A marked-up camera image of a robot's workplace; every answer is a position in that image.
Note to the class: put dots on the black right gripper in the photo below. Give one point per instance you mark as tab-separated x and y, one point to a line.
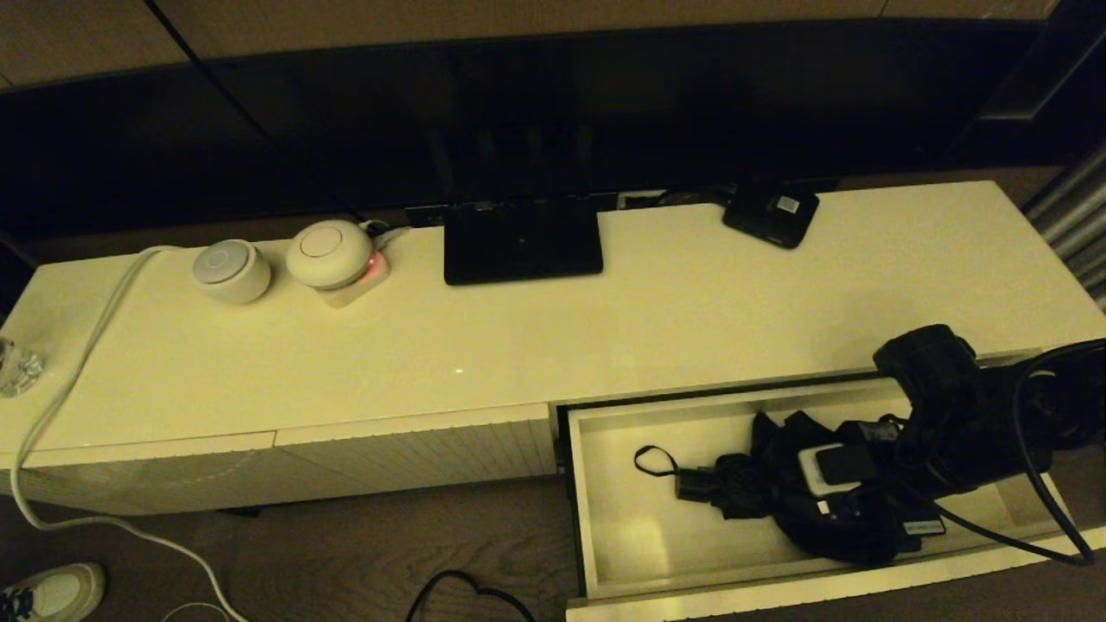
899	505

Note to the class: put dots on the black umbrella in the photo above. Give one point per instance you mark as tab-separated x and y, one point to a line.
743	492

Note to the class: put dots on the white fluted drawer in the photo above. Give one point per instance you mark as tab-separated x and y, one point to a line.
639	536

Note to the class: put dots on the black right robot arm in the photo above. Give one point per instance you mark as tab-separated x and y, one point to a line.
959	415

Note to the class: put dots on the white TV cabinet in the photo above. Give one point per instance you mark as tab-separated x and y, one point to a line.
432	354

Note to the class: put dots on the black set-top box with label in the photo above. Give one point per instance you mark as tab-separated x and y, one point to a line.
767	220

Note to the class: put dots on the grey pleated curtain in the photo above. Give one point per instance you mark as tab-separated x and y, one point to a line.
1071	225

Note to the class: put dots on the white fluted cabinet front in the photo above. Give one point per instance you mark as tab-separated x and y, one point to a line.
432	449

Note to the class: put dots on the large black television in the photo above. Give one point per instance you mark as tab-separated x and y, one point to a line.
518	104

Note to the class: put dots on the white power strip red light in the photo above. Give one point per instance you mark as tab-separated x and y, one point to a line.
368	278

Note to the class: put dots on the white dome-shaped device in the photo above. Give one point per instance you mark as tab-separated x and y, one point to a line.
327	254

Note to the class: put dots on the small white round speaker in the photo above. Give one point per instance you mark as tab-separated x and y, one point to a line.
230	271

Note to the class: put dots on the white smooth cabinet front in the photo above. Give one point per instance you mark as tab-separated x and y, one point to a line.
130	477

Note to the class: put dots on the white sneaker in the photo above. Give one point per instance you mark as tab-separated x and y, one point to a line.
60	592

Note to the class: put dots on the clear glass object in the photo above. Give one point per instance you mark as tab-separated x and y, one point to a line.
17	367

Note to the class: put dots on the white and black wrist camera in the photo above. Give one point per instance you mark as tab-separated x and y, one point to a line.
814	471

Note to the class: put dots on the black television base plate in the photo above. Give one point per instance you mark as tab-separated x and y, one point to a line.
521	244

